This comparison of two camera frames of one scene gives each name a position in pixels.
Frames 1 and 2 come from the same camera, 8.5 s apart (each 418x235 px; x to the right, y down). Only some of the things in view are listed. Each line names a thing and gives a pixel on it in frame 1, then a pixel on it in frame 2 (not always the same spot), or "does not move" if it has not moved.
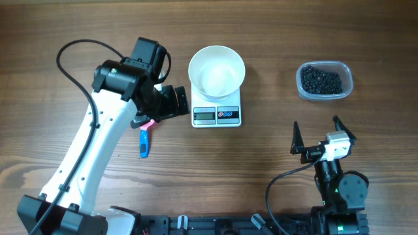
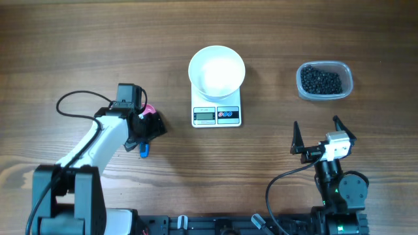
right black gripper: x=314 y=153 does not move
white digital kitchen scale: x=226 y=114 does not move
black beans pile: x=320 y=82 does not move
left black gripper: x=178 y=104 to x=156 y=125
